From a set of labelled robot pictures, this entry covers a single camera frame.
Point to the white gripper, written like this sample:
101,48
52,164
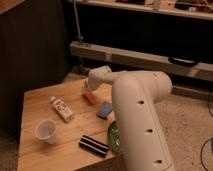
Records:
91,84

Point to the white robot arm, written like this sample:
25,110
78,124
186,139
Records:
134,94

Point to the blue sponge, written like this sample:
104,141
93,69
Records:
105,109

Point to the white tube bottle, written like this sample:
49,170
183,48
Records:
61,108

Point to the metal vertical pole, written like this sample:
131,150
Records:
79,35

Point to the black white striped box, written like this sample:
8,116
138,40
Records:
93,146

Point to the green bowl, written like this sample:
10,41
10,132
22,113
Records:
113,138

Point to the metal shelf rail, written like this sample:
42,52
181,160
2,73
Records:
201,71

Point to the black handle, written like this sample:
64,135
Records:
182,62

